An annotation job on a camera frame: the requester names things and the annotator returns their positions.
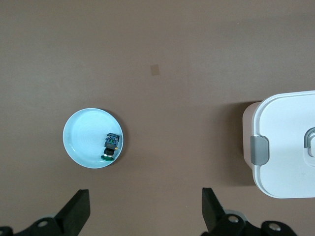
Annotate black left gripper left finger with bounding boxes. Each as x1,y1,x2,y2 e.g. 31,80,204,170
55,189,91,236

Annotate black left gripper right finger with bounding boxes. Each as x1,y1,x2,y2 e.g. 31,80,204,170
201,187,247,236

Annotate light blue round plate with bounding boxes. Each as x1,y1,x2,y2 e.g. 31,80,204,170
62,107,124,170

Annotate white lunch box grey clips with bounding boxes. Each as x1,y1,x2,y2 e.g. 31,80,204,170
242,90,315,200

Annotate green push button switch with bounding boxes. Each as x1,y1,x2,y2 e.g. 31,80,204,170
100,132,122,162

